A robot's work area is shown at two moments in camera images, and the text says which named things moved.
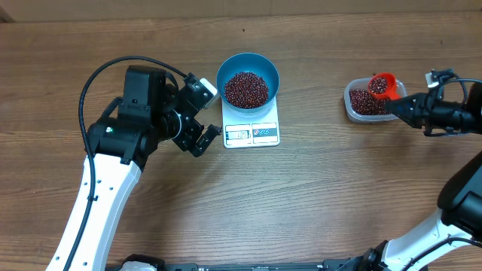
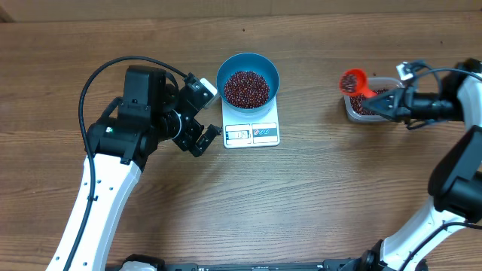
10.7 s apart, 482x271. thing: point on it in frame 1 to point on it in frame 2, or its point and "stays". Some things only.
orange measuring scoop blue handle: (392, 92) to (354, 81)
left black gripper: (193, 128) stays
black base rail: (333, 264) stays
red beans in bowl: (246, 90) stays
